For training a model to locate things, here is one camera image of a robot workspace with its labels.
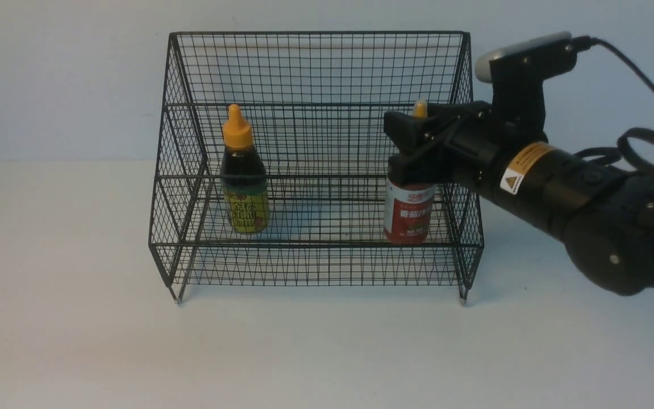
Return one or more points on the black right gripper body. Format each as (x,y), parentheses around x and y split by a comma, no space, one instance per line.
(474,146)

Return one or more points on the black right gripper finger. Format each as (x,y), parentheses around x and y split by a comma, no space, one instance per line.
(422,156)

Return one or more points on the red ketchup sauce bottle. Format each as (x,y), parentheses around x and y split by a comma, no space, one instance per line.
(408,210)

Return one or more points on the dark soy sauce bottle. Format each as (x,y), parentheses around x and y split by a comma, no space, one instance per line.
(243,176)

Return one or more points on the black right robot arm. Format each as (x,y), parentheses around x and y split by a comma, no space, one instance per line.
(604,216)

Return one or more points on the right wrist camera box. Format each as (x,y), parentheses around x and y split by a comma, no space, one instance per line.
(517,73)

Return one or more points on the black wire mesh rack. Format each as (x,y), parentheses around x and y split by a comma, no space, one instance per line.
(316,102)

